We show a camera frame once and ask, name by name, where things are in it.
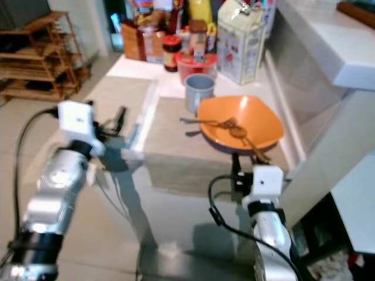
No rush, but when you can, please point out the grey placemat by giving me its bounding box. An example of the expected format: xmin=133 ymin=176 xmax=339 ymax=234
xmin=143 ymin=96 xmax=294 ymax=160
xmin=76 ymin=75 xmax=158 ymax=154

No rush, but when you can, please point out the golden spoon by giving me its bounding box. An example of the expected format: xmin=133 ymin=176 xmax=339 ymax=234
xmin=229 ymin=126 xmax=271 ymax=163

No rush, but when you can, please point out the orange plate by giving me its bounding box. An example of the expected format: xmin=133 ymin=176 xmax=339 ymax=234
xmin=196 ymin=95 xmax=285 ymax=155

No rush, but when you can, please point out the golden fork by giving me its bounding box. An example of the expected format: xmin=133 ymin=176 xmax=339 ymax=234
xmin=180 ymin=116 xmax=238 ymax=130

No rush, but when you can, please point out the grey cup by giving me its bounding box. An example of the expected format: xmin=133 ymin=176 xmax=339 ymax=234
xmin=184 ymin=73 xmax=217 ymax=115

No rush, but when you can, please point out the dark jar with red lid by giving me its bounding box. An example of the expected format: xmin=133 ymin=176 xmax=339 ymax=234
xmin=162 ymin=35 xmax=183 ymax=73

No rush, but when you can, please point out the red plastic container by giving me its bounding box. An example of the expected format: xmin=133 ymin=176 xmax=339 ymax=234
xmin=176 ymin=51 xmax=219 ymax=84

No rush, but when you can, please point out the wooden shelf rack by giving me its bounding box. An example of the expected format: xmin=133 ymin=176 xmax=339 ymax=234
xmin=0 ymin=11 xmax=90 ymax=105

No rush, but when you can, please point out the colourful snack packet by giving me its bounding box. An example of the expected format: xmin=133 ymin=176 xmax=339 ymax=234
xmin=131 ymin=0 xmax=172 ymax=30

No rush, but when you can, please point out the bottle with brown cap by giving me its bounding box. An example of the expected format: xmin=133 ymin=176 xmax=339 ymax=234
xmin=187 ymin=19 xmax=209 ymax=59

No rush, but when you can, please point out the white and yellow carton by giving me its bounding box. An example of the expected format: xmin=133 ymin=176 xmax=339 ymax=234
xmin=216 ymin=0 xmax=268 ymax=86

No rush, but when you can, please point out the yellow bag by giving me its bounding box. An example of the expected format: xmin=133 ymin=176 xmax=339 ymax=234
xmin=189 ymin=0 xmax=219 ymax=29

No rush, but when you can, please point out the dark box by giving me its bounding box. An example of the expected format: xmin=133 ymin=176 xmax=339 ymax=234
xmin=0 ymin=0 xmax=53 ymax=32

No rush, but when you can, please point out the white counter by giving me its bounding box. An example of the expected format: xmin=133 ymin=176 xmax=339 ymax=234
xmin=264 ymin=0 xmax=375 ymax=256

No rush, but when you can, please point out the brown wooden board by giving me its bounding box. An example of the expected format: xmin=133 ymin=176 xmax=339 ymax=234
xmin=336 ymin=0 xmax=375 ymax=29

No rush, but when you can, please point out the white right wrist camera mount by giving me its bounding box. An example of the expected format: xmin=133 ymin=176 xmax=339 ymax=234
xmin=242 ymin=165 xmax=285 ymax=204

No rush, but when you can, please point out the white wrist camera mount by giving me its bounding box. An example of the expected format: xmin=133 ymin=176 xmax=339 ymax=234
xmin=242 ymin=165 xmax=285 ymax=204
xmin=57 ymin=100 xmax=107 ymax=157

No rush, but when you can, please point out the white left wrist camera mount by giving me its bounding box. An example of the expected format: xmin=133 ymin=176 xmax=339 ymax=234
xmin=57 ymin=100 xmax=107 ymax=157

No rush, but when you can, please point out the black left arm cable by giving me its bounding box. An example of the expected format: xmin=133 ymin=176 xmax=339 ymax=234
xmin=13 ymin=107 xmax=62 ymax=235

